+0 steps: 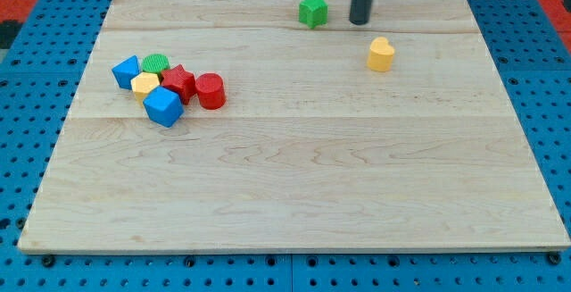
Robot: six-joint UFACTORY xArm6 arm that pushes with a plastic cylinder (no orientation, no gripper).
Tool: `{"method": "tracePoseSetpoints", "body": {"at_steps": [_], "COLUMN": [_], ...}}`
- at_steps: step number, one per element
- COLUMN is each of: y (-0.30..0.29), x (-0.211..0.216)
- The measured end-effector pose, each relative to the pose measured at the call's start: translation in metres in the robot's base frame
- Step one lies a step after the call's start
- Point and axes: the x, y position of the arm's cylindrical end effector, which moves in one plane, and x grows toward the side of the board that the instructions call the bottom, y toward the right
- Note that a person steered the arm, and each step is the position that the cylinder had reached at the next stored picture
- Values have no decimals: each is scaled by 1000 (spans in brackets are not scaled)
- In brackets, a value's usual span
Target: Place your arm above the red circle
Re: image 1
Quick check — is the light wooden board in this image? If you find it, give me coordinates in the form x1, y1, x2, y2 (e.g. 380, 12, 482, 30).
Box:
18, 0, 570, 255

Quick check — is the red cylinder block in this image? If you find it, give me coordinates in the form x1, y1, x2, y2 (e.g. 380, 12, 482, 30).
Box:
195, 72, 226, 110

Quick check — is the red star block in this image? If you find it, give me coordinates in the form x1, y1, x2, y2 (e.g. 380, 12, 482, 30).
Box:
161, 64, 196, 105

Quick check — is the yellow heart block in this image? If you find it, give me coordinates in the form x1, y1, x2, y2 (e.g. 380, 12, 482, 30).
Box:
367, 37, 395, 72

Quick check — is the blue cube block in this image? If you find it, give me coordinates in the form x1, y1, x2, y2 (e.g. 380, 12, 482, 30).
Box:
143, 87, 184, 128

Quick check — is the green star block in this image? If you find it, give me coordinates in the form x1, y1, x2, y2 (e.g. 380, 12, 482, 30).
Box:
298, 0, 328, 29

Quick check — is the green cylinder block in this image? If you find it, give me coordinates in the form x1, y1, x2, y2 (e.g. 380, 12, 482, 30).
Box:
141, 54, 170, 75

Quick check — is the yellow hexagon block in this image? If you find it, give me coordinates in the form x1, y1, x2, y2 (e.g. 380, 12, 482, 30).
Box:
130, 72, 161, 105

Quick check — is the blue triangular block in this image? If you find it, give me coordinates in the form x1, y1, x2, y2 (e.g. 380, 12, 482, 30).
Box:
112, 55, 140, 90

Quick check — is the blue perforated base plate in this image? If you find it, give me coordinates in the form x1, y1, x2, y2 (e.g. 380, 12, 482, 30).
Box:
1, 0, 570, 291

